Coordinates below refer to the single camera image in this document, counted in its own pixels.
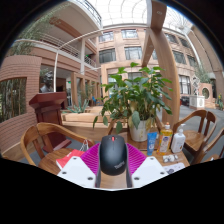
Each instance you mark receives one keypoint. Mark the yellow dish soap bottle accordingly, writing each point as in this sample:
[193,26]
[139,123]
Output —
[165,140]

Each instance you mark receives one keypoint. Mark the spiky green agave plant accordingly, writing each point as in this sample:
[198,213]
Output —
[78,107]

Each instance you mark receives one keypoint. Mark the dark bust statue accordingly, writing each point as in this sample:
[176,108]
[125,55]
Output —
[46,83]

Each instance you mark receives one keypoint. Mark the dark red wooden lectern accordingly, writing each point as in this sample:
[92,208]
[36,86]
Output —
[50,110]

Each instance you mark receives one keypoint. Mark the white stone statue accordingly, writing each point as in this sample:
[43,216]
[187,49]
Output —
[196,96]

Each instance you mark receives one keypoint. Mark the long wooden planter box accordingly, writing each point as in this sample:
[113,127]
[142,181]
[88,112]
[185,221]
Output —
[83,117]

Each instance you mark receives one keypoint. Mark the wooden armchair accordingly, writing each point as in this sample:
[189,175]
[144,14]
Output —
[216,140]
[50,128]
[195,136]

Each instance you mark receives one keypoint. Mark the blue squeeze tube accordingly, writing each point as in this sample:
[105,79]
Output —
[151,143]

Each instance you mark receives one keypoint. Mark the red and white packet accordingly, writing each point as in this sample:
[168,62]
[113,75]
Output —
[68,158]

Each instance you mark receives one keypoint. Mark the clear plastic bag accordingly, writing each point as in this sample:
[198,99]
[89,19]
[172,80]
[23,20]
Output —
[170,158]

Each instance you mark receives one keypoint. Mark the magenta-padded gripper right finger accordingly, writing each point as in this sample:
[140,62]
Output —
[149,171]

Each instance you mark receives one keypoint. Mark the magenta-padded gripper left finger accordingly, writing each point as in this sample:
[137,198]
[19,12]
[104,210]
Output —
[77,171]

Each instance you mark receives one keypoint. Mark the leafy plant in white pot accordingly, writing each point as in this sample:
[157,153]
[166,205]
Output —
[136,96]

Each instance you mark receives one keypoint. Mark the yellow flowering plant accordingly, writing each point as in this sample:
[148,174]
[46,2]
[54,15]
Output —
[220,102]

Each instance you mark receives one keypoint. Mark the white pump bottle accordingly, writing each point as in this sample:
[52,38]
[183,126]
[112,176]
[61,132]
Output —
[178,141]

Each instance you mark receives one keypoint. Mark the wooden pillar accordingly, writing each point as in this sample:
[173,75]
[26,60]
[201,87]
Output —
[163,66]

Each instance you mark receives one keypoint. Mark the black computer mouse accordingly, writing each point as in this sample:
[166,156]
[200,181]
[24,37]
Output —
[113,155]

